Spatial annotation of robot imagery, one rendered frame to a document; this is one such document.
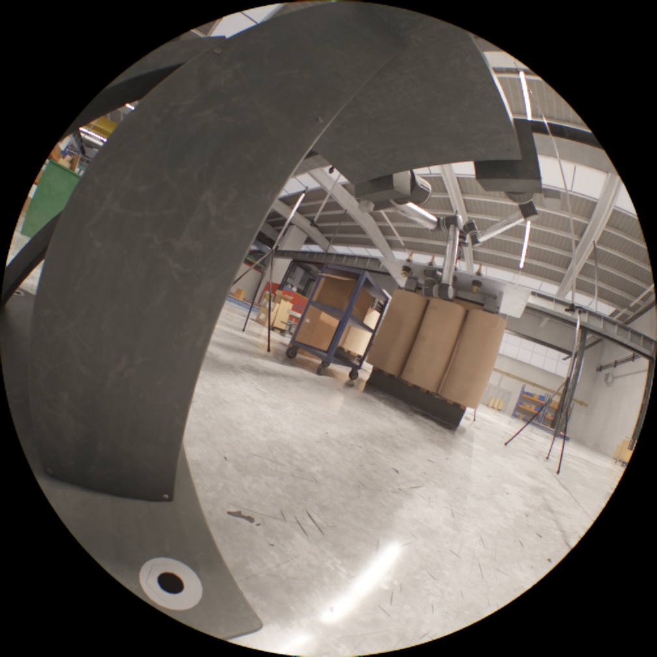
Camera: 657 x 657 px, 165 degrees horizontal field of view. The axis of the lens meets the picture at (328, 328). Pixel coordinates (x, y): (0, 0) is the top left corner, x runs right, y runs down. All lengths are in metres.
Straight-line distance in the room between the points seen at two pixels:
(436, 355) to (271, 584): 2.11
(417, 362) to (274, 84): 2.19
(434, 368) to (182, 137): 2.20
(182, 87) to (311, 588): 0.60
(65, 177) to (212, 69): 2.91
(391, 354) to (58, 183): 4.06
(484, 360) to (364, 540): 1.91
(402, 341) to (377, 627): 2.25
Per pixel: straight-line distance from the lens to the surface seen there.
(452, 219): 2.33
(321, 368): 1.77
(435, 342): 2.24
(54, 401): 0.30
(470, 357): 2.18
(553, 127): 5.67
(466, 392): 2.15
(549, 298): 11.38
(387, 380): 2.46
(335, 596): 0.38
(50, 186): 3.19
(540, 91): 10.40
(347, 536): 0.47
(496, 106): 0.85
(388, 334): 2.40
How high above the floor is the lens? 0.32
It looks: 2 degrees up
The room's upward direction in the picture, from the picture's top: 23 degrees clockwise
